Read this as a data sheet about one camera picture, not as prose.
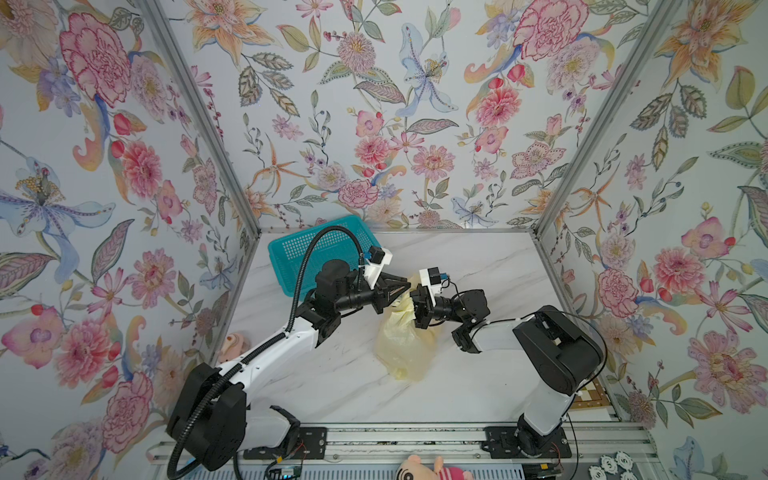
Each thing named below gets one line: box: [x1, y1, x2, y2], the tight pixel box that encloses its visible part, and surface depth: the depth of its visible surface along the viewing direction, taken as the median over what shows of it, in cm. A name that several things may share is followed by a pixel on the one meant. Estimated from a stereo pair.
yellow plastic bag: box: [374, 273, 439, 382], surface depth 72 cm
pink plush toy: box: [396, 454, 475, 480], surface depth 67 cm
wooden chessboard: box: [570, 379, 611, 410], surface depth 80 cm
